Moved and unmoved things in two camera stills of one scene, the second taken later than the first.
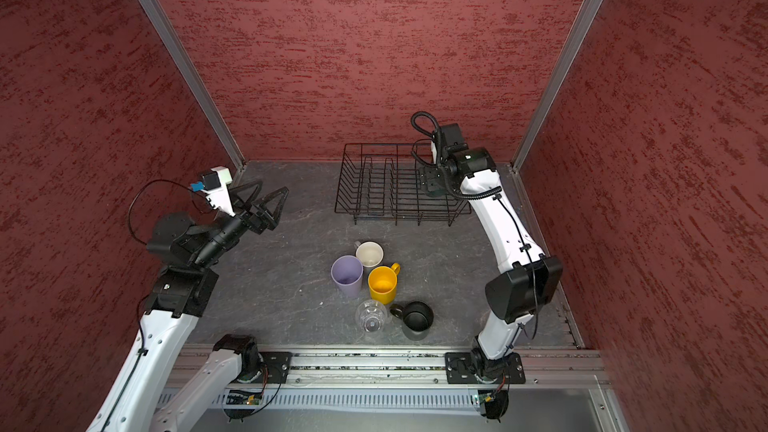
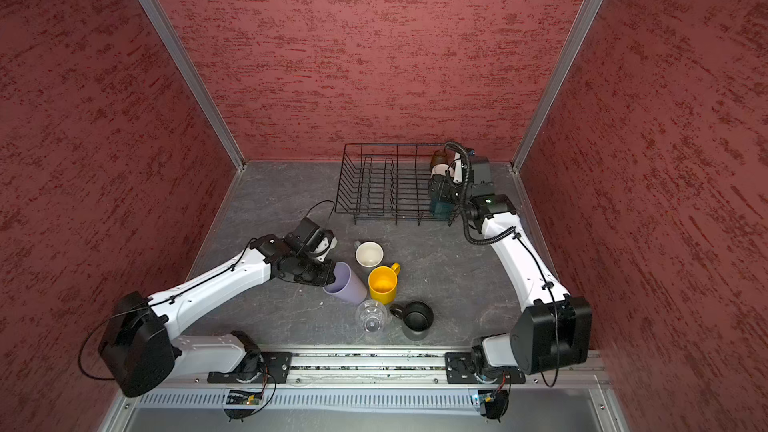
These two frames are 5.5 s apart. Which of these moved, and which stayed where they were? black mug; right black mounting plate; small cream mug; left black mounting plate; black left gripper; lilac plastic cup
Moved: lilac plastic cup; black left gripper
Stayed: black mug; left black mounting plate; small cream mug; right black mounting plate
